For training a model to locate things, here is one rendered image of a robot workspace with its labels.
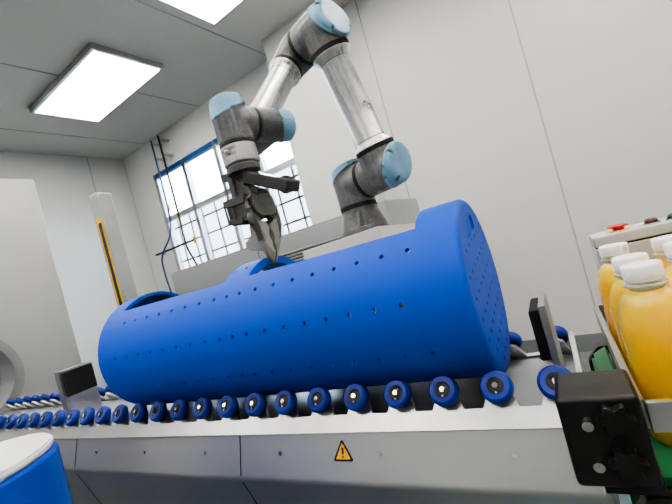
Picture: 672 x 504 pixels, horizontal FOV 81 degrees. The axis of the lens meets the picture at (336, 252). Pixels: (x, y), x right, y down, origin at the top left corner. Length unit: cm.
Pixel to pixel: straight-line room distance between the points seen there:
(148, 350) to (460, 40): 330
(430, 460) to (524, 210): 290
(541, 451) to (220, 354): 54
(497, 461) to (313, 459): 30
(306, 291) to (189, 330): 29
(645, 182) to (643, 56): 82
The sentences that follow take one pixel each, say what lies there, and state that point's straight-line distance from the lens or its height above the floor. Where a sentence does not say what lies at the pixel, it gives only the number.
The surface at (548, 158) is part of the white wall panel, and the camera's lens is 341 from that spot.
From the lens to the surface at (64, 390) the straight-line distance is 152.
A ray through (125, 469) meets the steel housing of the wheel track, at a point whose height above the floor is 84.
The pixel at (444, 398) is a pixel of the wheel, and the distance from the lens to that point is 63.
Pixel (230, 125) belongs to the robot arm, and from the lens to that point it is 88.
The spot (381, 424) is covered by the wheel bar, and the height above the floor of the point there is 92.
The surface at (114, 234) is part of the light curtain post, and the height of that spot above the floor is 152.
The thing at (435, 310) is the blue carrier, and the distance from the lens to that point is 56.
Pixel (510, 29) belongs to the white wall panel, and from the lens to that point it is 364.
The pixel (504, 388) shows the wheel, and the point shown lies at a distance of 61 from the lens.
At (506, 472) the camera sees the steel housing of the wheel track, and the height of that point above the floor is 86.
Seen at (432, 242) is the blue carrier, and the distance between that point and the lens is 58.
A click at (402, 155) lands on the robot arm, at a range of 115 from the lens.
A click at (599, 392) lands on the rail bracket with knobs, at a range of 48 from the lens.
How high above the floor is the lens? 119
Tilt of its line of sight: 1 degrees up
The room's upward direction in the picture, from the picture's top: 15 degrees counter-clockwise
